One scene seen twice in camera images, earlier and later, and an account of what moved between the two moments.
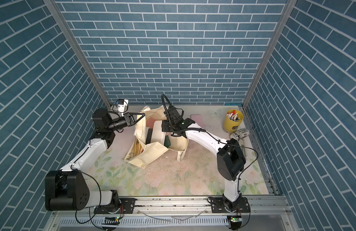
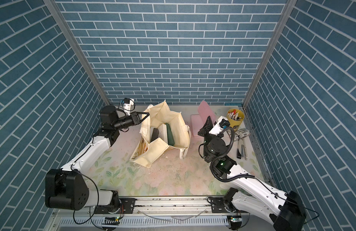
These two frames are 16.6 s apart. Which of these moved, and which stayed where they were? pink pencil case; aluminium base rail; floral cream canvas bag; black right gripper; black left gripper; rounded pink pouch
Moved: black right gripper; rounded pink pouch; floral cream canvas bag
Stayed: aluminium base rail; black left gripper; pink pencil case
